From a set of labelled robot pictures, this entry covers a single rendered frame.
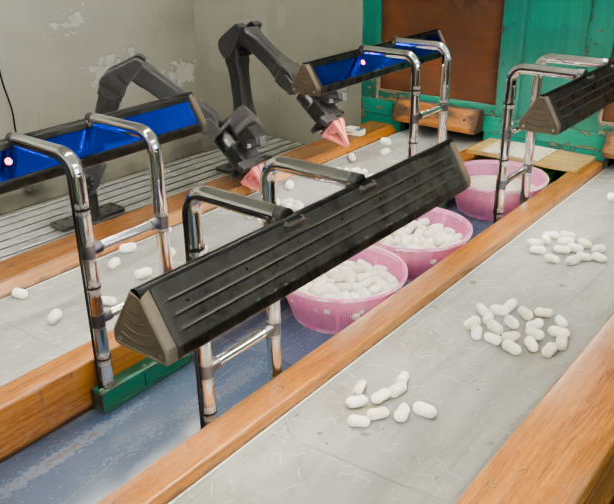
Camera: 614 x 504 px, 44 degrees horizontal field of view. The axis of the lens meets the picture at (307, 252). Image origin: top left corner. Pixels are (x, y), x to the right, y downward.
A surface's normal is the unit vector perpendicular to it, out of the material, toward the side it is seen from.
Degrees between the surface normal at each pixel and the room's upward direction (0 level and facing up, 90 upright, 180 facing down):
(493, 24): 90
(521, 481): 0
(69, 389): 90
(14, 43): 90
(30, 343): 0
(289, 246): 58
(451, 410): 0
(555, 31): 90
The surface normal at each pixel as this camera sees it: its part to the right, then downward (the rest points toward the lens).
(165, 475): -0.01, -0.91
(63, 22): 0.76, 0.26
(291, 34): -0.65, 0.33
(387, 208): 0.66, -0.28
